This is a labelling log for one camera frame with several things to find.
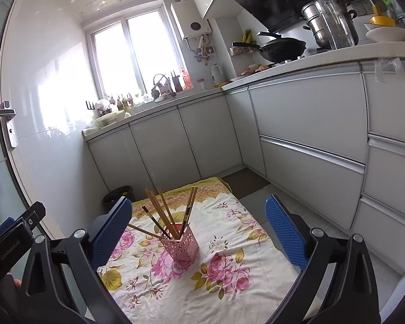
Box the pink perforated utensil holder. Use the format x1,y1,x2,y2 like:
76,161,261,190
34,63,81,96
160,222,200,262

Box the window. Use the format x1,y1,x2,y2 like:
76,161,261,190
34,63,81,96
89,4,187,99

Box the red packet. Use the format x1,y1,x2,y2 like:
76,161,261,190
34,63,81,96
180,67,193,90

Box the white bowl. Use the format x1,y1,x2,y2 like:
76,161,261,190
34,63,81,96
364,23,405,43

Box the floral cloth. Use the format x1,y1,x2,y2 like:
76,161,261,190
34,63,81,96
96,176,299,324

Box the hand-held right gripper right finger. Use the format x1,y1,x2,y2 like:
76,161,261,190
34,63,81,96
265,194,380,324

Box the clear tape strips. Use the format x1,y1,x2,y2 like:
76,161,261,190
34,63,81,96
374,57,405,84

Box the white kitchen cabinets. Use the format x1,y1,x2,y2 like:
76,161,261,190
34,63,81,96
83,59,405,277

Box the dark floor mat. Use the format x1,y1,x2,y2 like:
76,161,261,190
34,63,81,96
219,168,271,197

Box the black trash bin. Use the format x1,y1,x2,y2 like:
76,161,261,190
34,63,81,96
103,185,136,210

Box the yellow bowl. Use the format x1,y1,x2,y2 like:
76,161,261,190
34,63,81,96
369,15,397,28

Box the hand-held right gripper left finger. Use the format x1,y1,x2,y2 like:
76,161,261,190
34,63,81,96
18,196,134,324

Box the black wok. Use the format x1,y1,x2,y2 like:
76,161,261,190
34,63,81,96
231,31,307,64

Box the dark banded chopstick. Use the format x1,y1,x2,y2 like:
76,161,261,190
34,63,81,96
142,205,171,239

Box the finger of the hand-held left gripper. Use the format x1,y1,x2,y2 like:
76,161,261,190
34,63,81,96
0,217,17,244
18,201,47,234

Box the dark knife block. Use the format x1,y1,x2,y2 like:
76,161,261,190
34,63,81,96
170,70,183,92

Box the white water heater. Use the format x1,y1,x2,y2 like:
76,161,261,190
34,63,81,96
170,1,213,41

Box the steel stockpot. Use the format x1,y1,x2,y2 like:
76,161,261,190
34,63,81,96
301,0,359,50

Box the white countertop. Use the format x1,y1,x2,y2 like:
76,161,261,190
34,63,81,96
82,41,405,140

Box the bunch of wooden chopsticks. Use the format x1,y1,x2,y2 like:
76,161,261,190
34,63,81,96
127,185,199,240

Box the metal door handle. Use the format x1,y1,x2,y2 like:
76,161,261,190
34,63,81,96
0,100,19,149

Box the pale green basin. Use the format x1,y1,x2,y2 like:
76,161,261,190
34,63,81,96
94,110,126,129

